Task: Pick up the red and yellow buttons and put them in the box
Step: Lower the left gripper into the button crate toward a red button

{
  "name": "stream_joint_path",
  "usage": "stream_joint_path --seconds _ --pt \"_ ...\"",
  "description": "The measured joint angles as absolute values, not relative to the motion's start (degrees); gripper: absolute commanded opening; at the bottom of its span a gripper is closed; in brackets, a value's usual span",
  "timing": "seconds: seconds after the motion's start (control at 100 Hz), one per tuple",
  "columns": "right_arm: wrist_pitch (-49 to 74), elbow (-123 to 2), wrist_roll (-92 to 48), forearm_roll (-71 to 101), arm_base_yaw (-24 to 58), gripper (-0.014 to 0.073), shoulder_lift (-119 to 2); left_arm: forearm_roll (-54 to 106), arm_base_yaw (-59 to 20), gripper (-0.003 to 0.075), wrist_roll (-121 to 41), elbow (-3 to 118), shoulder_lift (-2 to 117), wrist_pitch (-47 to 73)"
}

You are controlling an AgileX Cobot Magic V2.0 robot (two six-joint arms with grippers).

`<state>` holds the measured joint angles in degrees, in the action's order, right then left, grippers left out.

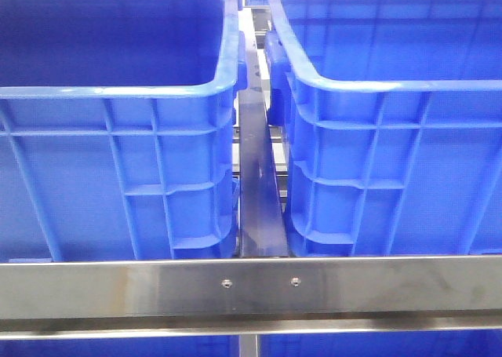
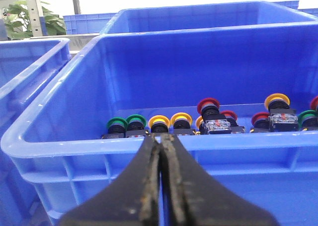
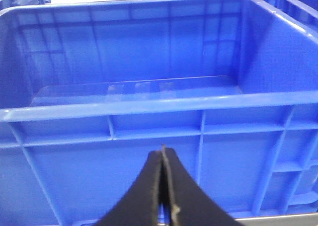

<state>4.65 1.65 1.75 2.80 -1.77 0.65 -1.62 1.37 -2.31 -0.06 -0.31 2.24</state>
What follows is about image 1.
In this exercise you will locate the steel front shelf rail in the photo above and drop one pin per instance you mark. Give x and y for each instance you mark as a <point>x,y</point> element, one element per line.
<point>166,298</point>

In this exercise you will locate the lower left blue crate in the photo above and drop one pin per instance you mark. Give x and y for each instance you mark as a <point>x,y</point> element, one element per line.
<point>153,346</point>

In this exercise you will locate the lower right blue crate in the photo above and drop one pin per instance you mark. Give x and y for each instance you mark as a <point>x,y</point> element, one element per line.
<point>409,343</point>

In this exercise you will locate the left blue plastic crate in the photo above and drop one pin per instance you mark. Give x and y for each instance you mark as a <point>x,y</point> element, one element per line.
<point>117,123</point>

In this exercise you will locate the right blue plastic crate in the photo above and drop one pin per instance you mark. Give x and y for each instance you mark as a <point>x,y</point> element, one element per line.
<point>392,113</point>

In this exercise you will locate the blue plastic crate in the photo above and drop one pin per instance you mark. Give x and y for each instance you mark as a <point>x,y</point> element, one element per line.
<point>392,113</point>
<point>117,123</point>

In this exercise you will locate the steel centre divider bar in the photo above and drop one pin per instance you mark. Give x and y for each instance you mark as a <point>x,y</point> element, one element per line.
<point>262,230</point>

